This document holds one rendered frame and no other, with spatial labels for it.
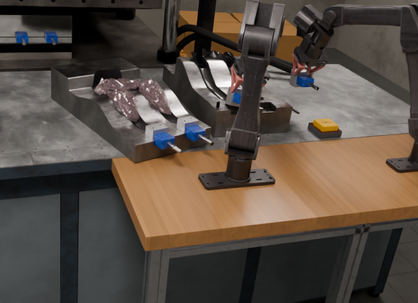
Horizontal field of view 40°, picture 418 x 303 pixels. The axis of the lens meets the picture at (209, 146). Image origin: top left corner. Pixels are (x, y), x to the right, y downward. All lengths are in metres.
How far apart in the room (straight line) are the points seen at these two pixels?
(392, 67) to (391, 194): 3.80
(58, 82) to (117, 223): 0.48
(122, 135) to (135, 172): 0.12
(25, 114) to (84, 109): 0.19
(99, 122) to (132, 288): 0.58
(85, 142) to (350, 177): 0.75
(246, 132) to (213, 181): 0.16
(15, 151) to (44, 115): 0.25
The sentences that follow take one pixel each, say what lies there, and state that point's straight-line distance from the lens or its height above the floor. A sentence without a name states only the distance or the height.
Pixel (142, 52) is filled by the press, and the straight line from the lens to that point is 2.51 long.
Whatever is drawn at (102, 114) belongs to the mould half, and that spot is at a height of 0.87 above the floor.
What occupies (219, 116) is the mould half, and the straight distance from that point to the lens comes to 1.71.
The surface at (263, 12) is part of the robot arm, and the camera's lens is 1.41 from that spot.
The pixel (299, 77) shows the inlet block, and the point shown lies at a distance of 1.93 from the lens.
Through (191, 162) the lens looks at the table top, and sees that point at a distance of 1.58.
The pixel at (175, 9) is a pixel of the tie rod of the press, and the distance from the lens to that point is 2.35.
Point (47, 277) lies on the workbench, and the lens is 1.82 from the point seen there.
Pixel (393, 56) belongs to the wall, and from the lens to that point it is 5.37.
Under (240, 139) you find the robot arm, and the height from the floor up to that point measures 0.92.
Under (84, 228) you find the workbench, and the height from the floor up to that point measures 0.54.
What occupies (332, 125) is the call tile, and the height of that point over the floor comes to 0.84.
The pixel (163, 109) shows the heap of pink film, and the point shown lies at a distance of 1.71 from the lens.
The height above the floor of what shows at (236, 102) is 0.92.
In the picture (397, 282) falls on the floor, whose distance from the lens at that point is 2.70.
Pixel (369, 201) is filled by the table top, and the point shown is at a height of 0.80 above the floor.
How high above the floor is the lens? 1.54
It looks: 26 degrees down
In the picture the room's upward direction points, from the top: 7 degrees clockwise
